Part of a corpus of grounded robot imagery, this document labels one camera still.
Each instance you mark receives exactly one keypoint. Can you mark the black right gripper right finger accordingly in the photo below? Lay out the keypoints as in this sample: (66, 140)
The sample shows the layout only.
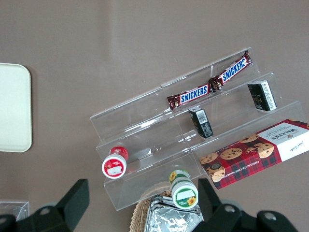
(206, 200)

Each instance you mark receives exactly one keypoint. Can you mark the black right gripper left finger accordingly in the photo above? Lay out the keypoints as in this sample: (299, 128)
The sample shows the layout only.
(76, 200)

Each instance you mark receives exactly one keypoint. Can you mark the brown wicker basket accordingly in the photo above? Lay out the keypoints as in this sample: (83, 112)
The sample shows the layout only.
(138, 217)

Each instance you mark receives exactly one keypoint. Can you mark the cream plastic tray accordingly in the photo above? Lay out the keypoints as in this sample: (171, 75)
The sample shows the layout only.
(13, 108)

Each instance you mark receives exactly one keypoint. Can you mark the green sunflower yogurt cup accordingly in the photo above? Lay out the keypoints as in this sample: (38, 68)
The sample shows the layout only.
(184, 193)

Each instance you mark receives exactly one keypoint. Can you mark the silver foil wrapped package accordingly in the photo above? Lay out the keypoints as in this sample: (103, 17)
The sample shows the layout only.
(169, 218)

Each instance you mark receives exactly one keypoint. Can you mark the red and white yogurt cup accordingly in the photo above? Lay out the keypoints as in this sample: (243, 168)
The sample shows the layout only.
(114, 166)

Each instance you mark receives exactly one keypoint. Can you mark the clear plastic box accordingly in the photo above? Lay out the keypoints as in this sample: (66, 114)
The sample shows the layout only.
(14, 209)

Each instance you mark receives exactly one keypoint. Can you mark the red tartan Walkers cookie box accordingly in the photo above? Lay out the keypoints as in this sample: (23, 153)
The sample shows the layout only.
(256, 154)

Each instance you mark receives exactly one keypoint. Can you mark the small black box with barcode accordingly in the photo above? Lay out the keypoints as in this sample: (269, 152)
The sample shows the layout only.
(202, 123)

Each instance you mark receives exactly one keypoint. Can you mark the clear acrylic tiered stand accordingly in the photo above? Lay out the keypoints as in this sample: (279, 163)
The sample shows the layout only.
(144, 135)
(231, 113)

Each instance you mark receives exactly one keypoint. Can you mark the Snickers chocolate bar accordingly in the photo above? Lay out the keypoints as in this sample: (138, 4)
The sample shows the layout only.
(233, 71)
(193, 94)

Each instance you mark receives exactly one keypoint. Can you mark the black box with white side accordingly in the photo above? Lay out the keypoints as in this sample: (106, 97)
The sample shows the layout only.
(262, 96)

